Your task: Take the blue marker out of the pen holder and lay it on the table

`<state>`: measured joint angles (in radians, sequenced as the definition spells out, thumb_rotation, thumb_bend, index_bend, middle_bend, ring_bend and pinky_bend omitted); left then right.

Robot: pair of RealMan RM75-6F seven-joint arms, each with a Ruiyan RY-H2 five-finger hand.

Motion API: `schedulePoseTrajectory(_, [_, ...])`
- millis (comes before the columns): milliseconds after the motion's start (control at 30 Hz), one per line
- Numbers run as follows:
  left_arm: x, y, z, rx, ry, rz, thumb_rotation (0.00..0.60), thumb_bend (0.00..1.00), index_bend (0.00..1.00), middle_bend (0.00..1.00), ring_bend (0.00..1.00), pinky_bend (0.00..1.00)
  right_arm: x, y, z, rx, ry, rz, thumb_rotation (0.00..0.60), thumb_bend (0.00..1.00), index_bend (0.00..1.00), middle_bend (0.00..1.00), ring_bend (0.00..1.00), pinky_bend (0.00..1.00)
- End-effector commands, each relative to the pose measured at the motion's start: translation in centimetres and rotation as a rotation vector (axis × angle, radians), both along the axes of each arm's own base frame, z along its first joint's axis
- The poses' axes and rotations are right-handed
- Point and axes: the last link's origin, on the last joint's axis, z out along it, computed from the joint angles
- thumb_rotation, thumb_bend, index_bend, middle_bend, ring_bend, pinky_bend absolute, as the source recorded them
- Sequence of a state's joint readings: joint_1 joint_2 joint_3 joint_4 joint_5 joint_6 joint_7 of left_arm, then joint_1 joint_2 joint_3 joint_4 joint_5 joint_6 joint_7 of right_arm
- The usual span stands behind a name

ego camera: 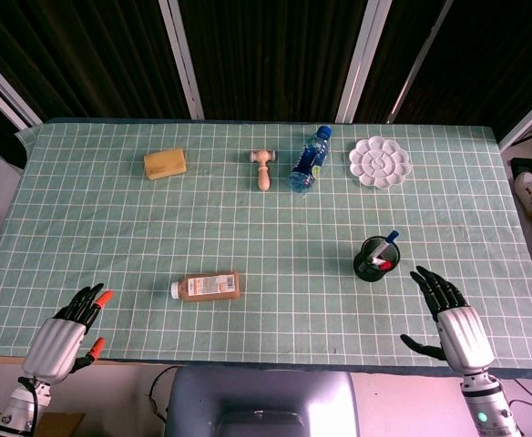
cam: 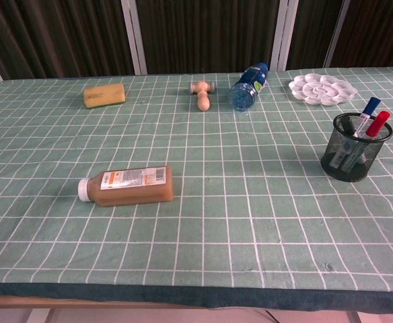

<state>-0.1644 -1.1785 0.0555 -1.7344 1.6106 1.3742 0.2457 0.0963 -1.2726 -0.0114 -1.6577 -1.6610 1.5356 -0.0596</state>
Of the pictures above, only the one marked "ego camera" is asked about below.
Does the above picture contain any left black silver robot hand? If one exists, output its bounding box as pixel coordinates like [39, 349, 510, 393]
[21, 282, 114, 388]

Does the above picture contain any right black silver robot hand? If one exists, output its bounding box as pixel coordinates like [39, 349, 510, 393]
[399, 265, 496, 377]

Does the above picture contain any blue cap whiteboard marker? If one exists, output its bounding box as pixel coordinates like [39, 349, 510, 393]
[368, 230, 401, 264]

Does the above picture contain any black mesh pen holder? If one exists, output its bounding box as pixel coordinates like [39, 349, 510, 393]
[353, 235, 403, 284]

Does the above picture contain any brown juice bottle white cap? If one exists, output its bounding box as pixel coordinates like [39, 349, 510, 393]
[170, 270, 240, 302]

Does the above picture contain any white flower paint palette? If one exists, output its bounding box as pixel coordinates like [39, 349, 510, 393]
[348, 135, 413, 190]

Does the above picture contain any grey robot torso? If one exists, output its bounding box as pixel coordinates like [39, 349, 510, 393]
[167, 365, 361, 437]

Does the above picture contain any yellow sponge block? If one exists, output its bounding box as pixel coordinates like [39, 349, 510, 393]
[143, 147, 189, 181]

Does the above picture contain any blue plastic water bottle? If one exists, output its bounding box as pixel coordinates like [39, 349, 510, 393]
[287, 125, 333, 194]

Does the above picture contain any green white checked tablecloth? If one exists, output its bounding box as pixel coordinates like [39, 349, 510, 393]
[0, 117, 532, 380]

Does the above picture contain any small wooden mallet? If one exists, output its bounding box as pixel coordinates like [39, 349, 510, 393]
[249, 149, 277, 193]

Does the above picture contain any black cable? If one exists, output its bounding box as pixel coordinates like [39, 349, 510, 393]
[16, 376, 40, 434]
[146, 365, 179, 422]

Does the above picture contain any white partition frame post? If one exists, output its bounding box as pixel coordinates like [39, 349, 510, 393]
[496, 83, 532, 152]
[335, 0, 393, 124]
[158, 0, 206, 122]
[0, 44, 44, 129]

